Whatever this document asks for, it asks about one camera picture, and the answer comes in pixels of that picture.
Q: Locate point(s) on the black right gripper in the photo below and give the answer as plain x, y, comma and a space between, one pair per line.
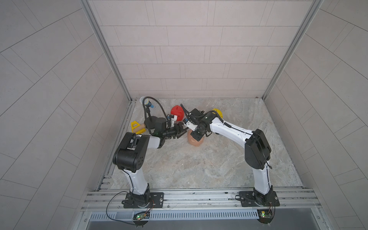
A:
196, 136

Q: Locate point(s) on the aluminium corner post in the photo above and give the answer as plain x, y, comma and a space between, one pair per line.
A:
101, 40
312, 11

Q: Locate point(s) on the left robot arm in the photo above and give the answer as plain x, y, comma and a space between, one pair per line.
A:
130, 156

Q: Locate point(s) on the left circuit board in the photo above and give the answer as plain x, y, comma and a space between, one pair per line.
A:
140, 216

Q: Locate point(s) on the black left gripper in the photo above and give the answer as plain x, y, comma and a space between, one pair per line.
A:
179, 131

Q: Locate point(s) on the aluminium corner post left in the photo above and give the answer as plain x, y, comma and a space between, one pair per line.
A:
101, 40

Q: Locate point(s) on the pink piggy bank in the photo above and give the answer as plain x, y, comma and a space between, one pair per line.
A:
193, 141

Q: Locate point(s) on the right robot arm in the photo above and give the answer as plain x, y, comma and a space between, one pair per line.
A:
257, 153

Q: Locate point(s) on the circuit board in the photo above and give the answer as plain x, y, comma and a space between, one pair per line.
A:
140, 216
265, 216

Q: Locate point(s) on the aluminium corner post right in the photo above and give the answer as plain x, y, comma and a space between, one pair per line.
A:
312, 11

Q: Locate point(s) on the red piggy bank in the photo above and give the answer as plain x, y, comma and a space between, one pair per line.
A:
178, 111

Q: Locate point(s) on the right circuit board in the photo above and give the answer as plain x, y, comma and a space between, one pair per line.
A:
265, 216

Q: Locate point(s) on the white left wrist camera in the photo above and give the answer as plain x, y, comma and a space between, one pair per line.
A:
172, 120

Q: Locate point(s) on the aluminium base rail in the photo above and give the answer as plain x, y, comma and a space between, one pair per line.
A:
186, 199

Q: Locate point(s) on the yellow piggy bank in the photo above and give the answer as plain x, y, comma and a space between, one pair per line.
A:
219, 112

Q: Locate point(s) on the toy microphone on stand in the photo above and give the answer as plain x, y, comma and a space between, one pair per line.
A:
149, 119

